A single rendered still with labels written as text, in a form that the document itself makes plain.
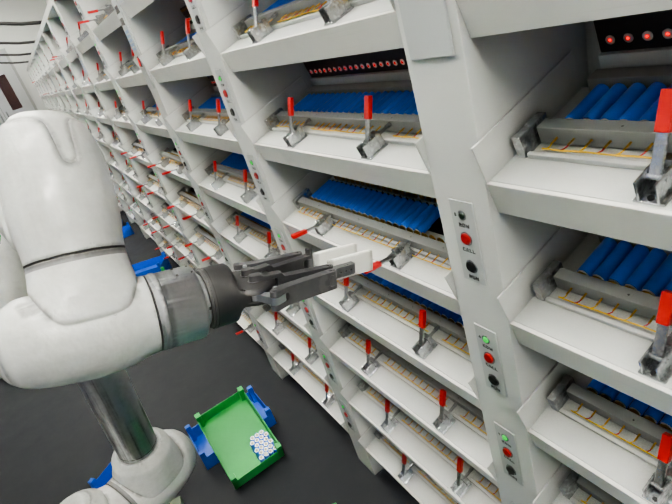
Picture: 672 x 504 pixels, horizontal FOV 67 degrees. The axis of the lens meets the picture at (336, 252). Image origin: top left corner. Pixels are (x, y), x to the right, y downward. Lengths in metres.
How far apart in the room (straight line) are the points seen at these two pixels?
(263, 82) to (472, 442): 0.88
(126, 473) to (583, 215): 1.24
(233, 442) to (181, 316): 1.48
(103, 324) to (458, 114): 0.44
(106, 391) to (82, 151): 0.78
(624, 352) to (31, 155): 0.66
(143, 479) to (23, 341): 0.95
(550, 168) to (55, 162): 0.51
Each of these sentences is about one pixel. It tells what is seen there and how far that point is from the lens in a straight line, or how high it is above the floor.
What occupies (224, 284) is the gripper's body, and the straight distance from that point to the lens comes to 0.60.
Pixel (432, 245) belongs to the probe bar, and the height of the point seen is 0.97.
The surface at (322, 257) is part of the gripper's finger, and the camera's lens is 0.70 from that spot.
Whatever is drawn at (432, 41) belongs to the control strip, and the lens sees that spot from 0.60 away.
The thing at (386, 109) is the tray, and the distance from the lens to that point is 0.89.
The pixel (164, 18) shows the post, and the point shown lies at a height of 1.47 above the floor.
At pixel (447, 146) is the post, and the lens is 0.64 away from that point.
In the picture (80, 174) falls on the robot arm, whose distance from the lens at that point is 0.59.
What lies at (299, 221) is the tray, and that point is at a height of 0.94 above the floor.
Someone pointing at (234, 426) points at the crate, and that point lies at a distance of 2.06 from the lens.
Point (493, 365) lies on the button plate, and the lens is 0.80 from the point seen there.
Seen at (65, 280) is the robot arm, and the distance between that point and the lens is 0.57.
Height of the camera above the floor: 1.37
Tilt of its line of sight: 25 degrees down
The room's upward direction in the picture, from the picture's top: 18 degrees counter-clockwise
